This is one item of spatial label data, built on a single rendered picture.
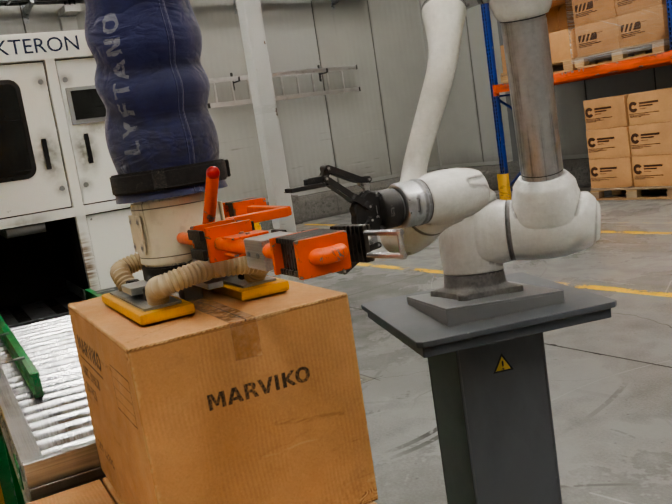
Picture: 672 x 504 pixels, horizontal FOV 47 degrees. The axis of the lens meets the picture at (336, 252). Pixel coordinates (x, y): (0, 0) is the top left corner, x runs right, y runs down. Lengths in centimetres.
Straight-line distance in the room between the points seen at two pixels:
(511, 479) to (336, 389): 78
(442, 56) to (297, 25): 1087
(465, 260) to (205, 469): 89
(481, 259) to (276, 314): 74
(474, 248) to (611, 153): 787
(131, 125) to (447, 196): 60
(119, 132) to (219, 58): 1033
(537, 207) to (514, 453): 62
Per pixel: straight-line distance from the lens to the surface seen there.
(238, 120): 1178
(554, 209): 187
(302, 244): 95
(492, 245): 191
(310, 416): 139
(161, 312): 139
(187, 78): 148
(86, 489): 185
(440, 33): 172
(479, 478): 202
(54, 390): 274
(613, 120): 968
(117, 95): 148
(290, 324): 133
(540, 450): 206
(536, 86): 183
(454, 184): 148
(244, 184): 1175
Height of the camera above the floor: 122
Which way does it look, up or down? 8 degrees down
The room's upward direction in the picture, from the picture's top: 9 degrees counter-clockwise
